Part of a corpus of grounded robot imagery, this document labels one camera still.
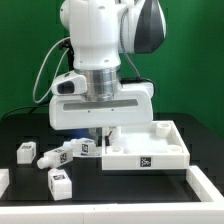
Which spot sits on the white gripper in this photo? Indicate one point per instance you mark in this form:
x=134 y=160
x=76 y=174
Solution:
x=130 y=106

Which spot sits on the black camera on stand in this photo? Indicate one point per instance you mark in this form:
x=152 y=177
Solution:
x=66 y=44

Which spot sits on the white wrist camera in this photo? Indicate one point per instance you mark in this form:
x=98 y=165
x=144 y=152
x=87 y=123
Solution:
x=69 y=83

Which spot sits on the white U-shaped obstacle fence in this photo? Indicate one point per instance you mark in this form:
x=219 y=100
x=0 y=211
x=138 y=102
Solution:
x=210 y=209

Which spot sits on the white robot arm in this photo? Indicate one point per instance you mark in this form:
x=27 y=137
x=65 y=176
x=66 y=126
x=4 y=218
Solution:
x=92 y=95

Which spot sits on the white paper with tags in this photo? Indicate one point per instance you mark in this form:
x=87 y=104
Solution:
x=67 y=144

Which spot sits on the white square tabletop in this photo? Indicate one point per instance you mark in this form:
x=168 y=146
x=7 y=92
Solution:
x=156 y=146

